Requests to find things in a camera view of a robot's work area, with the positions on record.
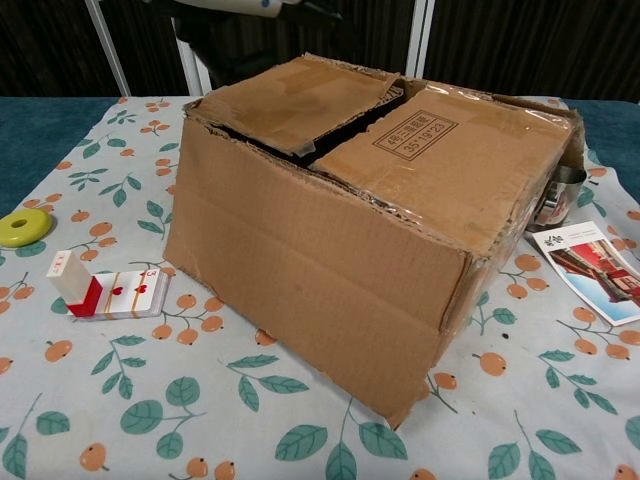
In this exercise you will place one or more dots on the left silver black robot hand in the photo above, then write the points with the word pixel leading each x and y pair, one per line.
pixel 240 45

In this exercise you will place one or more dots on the brown cardboard shipping box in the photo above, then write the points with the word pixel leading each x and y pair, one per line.
pixel 350 240

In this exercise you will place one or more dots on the teal table cover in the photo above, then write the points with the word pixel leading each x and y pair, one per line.
pixel 35 140

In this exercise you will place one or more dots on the playing card deck with bands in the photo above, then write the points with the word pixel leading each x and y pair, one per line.
pixel 140 297

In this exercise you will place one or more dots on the white and red block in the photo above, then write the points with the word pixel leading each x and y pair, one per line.
pixel 67 272

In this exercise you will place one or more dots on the floral orange fruit tablecloth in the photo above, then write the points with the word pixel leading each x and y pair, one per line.
pixel 200 400

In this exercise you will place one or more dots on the stainless steel measuring cup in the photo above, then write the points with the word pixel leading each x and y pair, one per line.
pixel 562 200

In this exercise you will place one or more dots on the red building postcard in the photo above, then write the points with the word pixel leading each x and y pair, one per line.
pixel 595 275

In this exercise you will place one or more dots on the slanted white frame post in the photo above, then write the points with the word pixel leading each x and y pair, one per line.
pixel 107 50

